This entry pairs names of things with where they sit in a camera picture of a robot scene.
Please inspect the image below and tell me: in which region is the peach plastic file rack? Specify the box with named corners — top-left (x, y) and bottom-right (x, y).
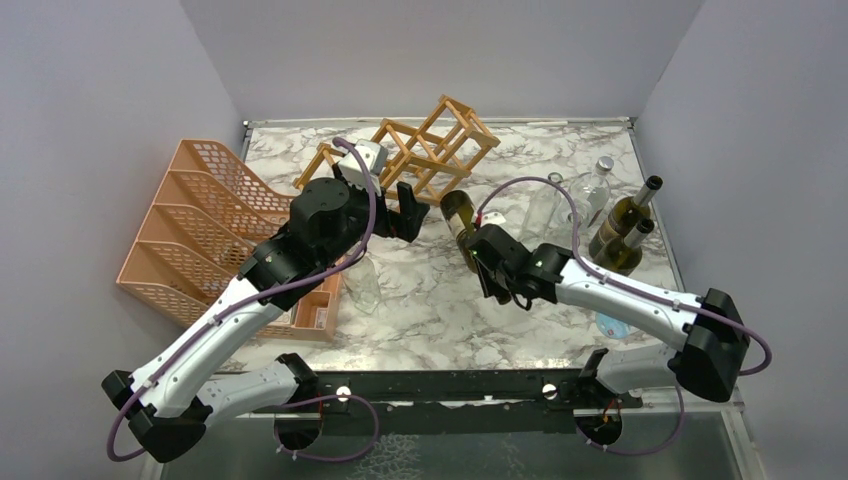
top-left (117, 139), bottom-right (292, 327)

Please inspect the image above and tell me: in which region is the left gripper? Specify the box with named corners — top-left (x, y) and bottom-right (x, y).
top-left (319, 162), bottom-right (430, 269)

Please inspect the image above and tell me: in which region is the wooden wine rack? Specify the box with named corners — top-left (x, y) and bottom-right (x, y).
top-left (291, 94), bottom-right (502, 207)

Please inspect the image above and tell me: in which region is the peach desk organizer tray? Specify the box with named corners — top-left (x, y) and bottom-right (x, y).
top-left (256, 274), bottom-right (342, 343)

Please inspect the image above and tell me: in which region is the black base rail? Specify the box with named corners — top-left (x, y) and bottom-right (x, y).
top-left (250, 368), bottom-right (674, 436)

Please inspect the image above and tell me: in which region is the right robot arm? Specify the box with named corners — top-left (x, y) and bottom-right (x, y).
top-left (466, 224), bottom-right (750, 407)

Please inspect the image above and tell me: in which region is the tall clear glass bottle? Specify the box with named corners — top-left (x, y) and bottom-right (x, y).
top-left (553, 209), bottom-right (583, 253)

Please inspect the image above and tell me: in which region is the green wine bottle front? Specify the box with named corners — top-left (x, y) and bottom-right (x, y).
top-left (592, 218), bottom-right (655, 276)

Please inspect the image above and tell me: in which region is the dark green wine bottle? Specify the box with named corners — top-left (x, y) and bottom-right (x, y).
top-left (439, 190), bottom-right (478, 274)

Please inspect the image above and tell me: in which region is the blue white packaged item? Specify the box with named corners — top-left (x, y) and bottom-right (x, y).
top-left (595, 312), bottom-right (640, 340)

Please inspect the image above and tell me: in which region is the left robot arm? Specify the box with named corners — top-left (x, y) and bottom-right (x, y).
top-left (101, 177), bottom-right (430, 463)

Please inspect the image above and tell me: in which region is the clear bottle silver cap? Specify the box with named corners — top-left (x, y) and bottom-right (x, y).
top-left (568, 156), bottom-right (615, 231)

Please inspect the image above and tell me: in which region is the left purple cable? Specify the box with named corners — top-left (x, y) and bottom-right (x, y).
top-left (105, 137), bottom-right (379, 464)

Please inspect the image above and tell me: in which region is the green wine bottle rear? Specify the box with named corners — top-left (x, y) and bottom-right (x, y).
top-left (588, 175), bottom-right (663, 258)

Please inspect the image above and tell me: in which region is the clear square glass bottle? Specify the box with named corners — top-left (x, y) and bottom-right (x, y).
top-left (518, 172), bottom-right (563, 250)

